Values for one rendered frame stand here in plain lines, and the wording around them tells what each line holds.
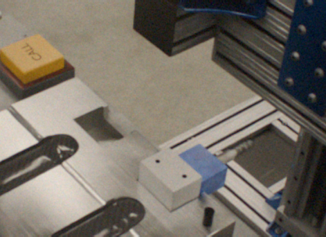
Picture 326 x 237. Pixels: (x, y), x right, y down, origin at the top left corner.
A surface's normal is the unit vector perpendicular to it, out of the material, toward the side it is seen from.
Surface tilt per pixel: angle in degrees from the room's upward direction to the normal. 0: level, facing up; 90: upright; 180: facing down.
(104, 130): 0
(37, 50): 0
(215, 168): 0
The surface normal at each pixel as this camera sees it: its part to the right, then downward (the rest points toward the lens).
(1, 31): 0.05, -0.74
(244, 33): -0.79, 0.39
